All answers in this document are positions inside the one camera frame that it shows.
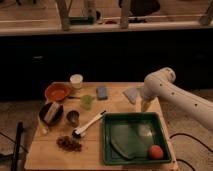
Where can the grey towel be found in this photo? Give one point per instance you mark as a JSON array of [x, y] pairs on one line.
[[132, 95]]

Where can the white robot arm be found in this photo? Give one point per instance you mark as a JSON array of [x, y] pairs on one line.
[[160, 84]]

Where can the green plastic tray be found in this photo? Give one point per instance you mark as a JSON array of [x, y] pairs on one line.
[[146, 125]]

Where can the blue sponge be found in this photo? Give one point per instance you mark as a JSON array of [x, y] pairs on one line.
[[101, 93]]

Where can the white cup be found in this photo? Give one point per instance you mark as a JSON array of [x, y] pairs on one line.
[[76, 81]]

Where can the wooden table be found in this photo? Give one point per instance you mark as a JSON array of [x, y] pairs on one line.
[[44, 155]]

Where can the small metal cup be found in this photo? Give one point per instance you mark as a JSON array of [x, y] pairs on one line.
[[72, 118]]

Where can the orange bowl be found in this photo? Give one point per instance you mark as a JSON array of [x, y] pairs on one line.
[[57, 92]]

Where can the black bowl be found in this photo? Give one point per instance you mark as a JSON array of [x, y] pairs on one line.
[[56, 118]]

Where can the white box in bowl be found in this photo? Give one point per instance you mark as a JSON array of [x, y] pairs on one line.
[[51, 112]]

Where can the pile of brown nuts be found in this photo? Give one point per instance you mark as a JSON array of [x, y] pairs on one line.
[[68, 144]]

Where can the garlic bulb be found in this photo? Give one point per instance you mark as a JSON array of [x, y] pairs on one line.
[[43, 129]]

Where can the black pole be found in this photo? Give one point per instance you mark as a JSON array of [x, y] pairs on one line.
[[16, 149]]

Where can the white handled brush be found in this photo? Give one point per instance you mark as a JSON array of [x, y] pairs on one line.
[[78, 132]]

